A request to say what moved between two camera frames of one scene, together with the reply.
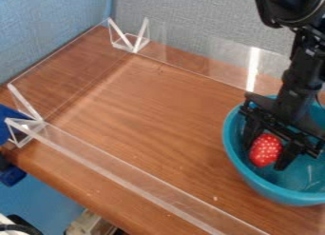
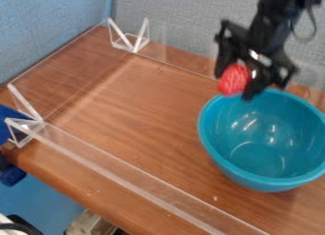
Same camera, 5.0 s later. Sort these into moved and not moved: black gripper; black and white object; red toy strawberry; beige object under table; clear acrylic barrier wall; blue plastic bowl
Moved: blue plastic bowl; red toy strawberry; black gripper
Not moved: clear acrylic barrier wall; beige object under table; black and white object
